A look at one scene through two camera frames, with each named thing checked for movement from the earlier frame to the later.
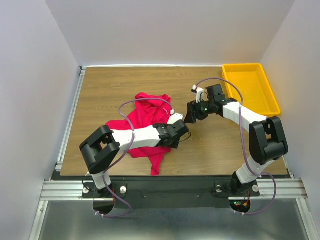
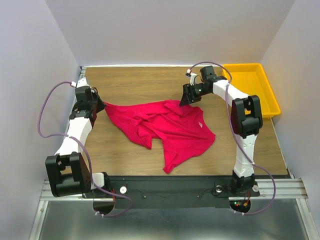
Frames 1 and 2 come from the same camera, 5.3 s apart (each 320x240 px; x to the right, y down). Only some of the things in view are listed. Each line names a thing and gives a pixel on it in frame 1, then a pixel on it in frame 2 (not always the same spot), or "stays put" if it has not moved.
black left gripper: [175, 143] → [101, 105]
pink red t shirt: [148, 110] → [181, 129]
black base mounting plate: [168, 192] stays put
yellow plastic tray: [258, 94] stays put
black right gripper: [193, 112] → [186, 98]
